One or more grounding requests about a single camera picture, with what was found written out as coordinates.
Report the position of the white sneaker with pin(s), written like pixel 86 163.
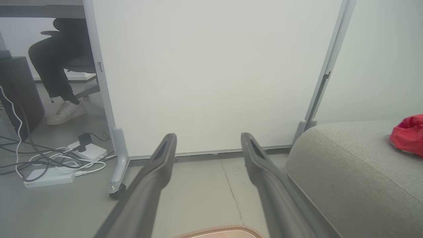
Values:
pixel 66 113

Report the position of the black power adapter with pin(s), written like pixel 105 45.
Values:
pixel 85 138

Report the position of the grey desk top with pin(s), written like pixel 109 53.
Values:
pixel 39 8

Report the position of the black computer tower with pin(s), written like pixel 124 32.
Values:
pixel 19 96

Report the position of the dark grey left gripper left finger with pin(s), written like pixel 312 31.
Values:
pixel 145 191

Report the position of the white long power strip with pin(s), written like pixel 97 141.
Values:
pixel 49 178

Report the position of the narrow white partition board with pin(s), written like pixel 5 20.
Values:
pixel 376 59

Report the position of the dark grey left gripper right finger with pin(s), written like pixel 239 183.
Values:
pixel 274 191

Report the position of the white square power strip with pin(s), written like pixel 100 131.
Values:
pixel 91 152

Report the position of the white perforated laundry basket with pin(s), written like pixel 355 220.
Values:
pixel 224 232

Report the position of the large white partition board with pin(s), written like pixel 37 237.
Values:
pixel 211 72

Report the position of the black caster wheel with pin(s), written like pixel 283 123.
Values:
pixel 118 192

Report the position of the grey fabric sofa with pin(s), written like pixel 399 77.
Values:
pixel 357 175

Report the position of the black trouser leg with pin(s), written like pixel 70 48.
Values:
pixel 49 62

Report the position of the red jersey shirt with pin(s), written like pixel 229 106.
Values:
pixel 409 135

